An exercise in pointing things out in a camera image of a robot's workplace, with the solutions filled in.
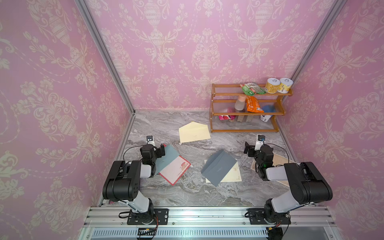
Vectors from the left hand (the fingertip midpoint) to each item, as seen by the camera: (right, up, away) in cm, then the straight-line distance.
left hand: (155, 145), depth 96 cm
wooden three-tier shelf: (+59, +25, +5) cm, 64 cm away
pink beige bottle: (+56, +27, +4) cm, 62 cm away
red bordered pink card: (+13, -16, -2) cm, 21 cm away
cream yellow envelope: (+25, +8, +14) cm, 29 cm away
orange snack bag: (+64, +26, +3) cm, 69 cm away
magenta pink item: (+47, +19, +13) cm, 52 cm away
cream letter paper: (+48, -17, -8) cm, 52 cm away
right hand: (+63, +3, -2) cm, 63 cm away
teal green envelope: (+5, -10, -2) cm, 11 cm away
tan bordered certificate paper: (+78, -10, -1) cm, 79 cm away
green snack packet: (+59, +35, -8) cm, 69 cm away
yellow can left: (+71, +36, -8) cm, 80 cm away
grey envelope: (+40, -12, -4) cm, 42 cm away
